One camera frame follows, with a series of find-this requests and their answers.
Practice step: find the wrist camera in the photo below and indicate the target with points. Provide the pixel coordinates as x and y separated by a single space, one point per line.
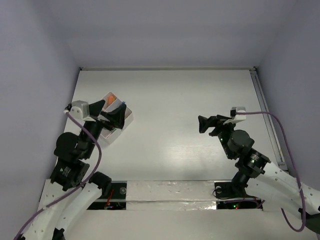
237 115
78 110

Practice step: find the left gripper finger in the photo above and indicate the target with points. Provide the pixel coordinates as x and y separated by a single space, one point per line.
96 108
116 116

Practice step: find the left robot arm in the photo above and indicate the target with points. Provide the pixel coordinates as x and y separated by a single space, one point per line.
75 183

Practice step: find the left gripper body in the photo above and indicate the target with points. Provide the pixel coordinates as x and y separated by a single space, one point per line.
104 119

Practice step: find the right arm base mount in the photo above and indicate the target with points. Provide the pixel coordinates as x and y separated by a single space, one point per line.
232 197

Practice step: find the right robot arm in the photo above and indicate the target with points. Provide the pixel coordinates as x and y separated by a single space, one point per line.
257 176

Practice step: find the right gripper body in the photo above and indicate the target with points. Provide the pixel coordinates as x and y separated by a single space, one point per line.
224 129

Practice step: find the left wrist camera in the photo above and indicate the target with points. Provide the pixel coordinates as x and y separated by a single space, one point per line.
78 110

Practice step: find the white compartment organizer tray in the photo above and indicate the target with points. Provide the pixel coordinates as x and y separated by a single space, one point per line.
106 137

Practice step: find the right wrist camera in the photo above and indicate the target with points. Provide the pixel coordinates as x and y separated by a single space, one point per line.
237 115

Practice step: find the orange cap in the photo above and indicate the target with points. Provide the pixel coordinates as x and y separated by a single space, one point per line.
110 99

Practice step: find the aluminium rail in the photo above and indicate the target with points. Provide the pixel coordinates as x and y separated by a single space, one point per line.
279 157

